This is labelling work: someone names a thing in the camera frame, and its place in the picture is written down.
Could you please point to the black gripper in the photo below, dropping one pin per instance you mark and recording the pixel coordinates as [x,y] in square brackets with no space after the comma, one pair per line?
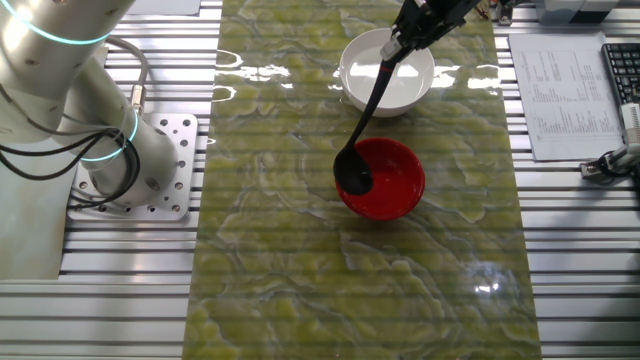
[435,15]

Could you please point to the white ceramic bowl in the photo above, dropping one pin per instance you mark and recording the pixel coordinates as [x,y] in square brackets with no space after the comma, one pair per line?
[400,95]

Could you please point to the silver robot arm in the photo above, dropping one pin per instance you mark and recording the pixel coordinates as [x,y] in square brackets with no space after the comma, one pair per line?
[45,75]

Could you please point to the red bowl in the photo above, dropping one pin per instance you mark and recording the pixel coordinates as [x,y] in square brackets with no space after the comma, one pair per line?
[395,185]

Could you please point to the small metal clamp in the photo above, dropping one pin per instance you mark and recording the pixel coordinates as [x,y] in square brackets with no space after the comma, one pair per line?
[504,12]

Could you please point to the grey black box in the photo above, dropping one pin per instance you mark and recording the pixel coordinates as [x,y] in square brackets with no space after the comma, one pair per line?
[575,10]

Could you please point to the printed table paper sheet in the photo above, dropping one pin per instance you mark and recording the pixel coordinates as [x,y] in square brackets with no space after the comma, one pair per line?
[565,115]

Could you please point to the black keyboard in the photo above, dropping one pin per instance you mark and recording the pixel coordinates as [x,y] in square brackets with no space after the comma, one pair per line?
[625,70]

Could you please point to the green marble pattern mat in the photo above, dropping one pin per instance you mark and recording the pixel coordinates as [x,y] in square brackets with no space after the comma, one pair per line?
[300,250]

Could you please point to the blank white paper sheet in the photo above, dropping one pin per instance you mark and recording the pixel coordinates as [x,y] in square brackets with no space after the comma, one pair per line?
[165,6]

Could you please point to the silver camera clamp stand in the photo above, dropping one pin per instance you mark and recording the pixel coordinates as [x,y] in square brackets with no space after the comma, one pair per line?
[595,170]

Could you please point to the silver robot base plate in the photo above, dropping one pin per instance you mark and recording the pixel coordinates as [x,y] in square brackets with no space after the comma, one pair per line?
[185,150]

